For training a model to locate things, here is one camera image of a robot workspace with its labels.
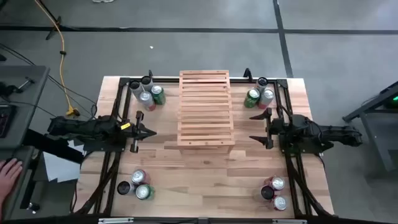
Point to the white paper sheet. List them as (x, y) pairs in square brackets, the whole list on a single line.
[(59, 169)]

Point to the dark grey side table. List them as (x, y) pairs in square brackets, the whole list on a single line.
[(388, 98)]

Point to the tall white Celsius can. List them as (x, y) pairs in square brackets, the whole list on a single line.
[(136, 87)]

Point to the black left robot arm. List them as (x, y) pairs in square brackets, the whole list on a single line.
[(90, 129)]

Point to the red Coca-Cola can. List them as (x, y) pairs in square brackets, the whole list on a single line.
[(280, 203), (277, 183), (138, 176)]

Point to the black clamp tool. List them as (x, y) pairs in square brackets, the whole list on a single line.
[(17, 86)]

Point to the Celsius Tropical Vibe can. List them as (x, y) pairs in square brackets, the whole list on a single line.
[(267, 193), (146, 81)]

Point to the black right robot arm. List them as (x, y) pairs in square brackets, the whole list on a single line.
[(326, 133)]

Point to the pink Spindrift can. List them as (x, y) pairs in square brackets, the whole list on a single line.
[(267, 95), (146, 98)]

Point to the black aluminium table frame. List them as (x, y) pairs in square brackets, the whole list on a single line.
[(169, 80)]

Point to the black table clamp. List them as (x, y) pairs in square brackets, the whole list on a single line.
[(247, 75), (150, 74)]

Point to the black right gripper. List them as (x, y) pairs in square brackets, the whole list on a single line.
[(270, 130)]

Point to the wooden slatted shelf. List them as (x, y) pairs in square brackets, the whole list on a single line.
[(205, 109)]

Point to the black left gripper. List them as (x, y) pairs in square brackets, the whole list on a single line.
[(136, 132)]

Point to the green Sprite can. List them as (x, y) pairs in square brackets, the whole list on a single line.
[(252, 95), (157, 91), (143, 192)]

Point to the silver metal bracket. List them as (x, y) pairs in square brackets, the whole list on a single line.
[(289, 221), (115, 220)]

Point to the Celsius can green print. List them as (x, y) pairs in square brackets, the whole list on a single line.
[(124, 188)]

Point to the black stand legs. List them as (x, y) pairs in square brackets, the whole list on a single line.
[(49, 35)]

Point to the black diagonal beam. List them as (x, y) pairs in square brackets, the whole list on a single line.
[(53, 148)]

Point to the yellow label tag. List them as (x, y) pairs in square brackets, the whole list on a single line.
[(125, 126)]

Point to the black keyboard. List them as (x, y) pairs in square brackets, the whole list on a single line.
[(5, 121)]

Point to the person's hand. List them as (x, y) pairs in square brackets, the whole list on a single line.
[(9, 177)]

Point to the Celsius Peach Vibe can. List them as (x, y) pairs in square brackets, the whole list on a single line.
[(261, 82)]

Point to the grey desk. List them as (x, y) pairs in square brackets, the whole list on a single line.
[(28, 93)]

